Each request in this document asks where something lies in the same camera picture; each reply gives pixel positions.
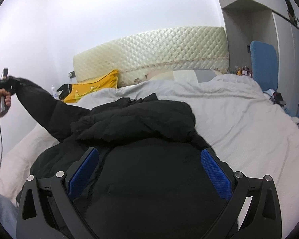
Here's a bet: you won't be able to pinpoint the black puffer jacket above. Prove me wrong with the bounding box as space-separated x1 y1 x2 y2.
10 77 227 238

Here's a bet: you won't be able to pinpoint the white spray bottle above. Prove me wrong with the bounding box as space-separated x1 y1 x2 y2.
51 85 59 100

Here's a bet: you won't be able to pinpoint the blue jeans leg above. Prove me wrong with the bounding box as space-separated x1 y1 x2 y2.
0 194 18 238

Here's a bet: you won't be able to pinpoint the black bag on nightstand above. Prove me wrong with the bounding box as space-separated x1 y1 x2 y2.
57 84 72 100

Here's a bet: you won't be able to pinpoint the grey white duvet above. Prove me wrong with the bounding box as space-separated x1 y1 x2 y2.
0 73 299 239

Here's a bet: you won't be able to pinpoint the yellow pillow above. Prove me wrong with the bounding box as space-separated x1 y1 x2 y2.
62 69 119 103

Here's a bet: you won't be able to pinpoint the black device on bedside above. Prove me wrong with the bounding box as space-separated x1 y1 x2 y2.
269 92 286 107

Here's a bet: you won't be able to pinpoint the small bottles on shelf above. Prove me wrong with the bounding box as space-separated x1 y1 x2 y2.
235 66 252 78

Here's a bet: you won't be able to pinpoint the patchwork pastel pillow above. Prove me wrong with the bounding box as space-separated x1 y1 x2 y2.
146 69 222 84

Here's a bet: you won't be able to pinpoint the cream quilted headboard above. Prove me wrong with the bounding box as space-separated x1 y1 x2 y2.
73 26 229 87

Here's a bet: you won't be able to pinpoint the grey wardrobe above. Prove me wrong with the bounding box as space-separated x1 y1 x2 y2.
219 0 299 113

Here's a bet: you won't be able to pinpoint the wall power socket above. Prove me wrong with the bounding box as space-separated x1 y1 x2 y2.
68 71 75 79

